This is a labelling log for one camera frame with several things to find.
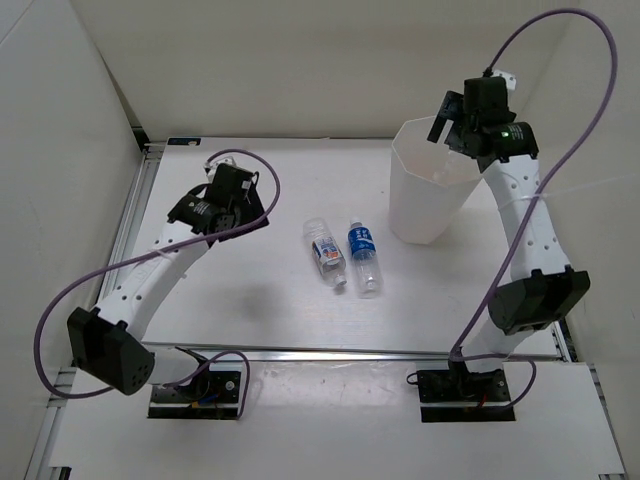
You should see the clear bottle orange-blue label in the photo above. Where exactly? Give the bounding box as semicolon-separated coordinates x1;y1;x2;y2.
302;218;347;290

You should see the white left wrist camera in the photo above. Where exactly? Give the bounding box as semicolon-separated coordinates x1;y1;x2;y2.
203;154;237;178

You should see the blue corner label left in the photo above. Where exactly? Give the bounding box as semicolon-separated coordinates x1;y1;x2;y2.
167;137;201;146

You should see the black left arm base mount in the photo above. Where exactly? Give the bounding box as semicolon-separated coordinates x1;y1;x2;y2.
147;347;251;420

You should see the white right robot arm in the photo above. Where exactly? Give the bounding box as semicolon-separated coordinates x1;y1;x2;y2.
427;76;590;400

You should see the clear crushed unlabelled bottle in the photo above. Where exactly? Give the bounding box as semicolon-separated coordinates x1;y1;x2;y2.
432;152;458;185

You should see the clear bottle blue label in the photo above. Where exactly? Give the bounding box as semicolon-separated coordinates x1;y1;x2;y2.
347;217;383;297

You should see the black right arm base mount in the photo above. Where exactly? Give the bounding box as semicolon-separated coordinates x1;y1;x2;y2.
406;362;516;423

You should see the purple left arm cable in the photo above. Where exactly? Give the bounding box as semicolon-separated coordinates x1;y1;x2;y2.
37;149;281;421

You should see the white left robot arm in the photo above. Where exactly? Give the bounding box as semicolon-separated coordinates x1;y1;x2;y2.
67;163;264;395

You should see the aluminium left table rail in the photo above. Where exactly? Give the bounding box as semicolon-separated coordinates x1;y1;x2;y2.
92;144;161;321

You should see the aluminium table rail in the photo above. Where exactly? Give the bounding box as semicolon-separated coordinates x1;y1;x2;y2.
92;144;161;321
139;341;561;363

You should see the aluminium front table rail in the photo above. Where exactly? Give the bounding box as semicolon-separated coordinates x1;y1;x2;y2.
139;341;561;363

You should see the white octagonal bin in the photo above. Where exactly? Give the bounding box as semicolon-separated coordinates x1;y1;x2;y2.
388;116;481;245

